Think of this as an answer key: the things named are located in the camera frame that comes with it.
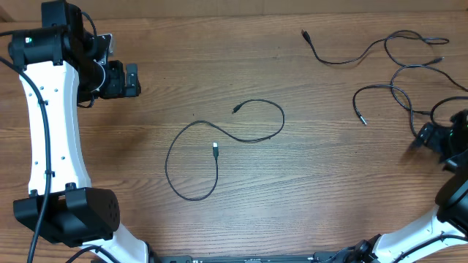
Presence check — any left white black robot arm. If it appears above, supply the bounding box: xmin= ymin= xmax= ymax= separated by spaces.
xmin=4 ymin=1 xmax=158 ymax=262

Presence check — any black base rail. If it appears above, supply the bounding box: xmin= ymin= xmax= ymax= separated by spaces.
xmin=156 ymin=247 xmax=354 ymax=263

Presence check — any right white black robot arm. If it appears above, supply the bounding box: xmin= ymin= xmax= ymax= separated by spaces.
xmin=324 ymin=110 xmax=467 ymax=263

